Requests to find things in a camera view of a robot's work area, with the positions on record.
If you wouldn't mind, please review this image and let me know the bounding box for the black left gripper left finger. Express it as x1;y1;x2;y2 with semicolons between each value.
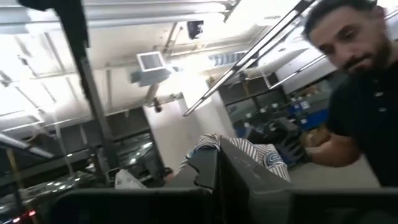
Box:
49;146;218;224

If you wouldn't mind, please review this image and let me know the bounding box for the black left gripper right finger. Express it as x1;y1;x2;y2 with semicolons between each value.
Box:
217;138;398;224

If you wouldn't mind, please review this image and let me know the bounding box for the grey patterned hospital gown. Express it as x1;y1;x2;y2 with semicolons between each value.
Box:
178;133;292;184

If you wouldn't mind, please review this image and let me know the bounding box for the person's hand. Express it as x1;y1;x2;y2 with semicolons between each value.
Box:
303;124;332;156

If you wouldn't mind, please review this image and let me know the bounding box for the person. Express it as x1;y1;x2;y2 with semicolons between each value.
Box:
301;0;398;187

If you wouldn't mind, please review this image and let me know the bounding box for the white ceiling air unit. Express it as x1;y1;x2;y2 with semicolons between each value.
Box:
129;51;172;88

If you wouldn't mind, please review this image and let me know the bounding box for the black camera gantry post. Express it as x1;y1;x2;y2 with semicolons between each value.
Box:
17;0;121;184

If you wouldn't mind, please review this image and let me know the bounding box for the black overhead camera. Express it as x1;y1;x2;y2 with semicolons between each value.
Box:
186;20;205;40

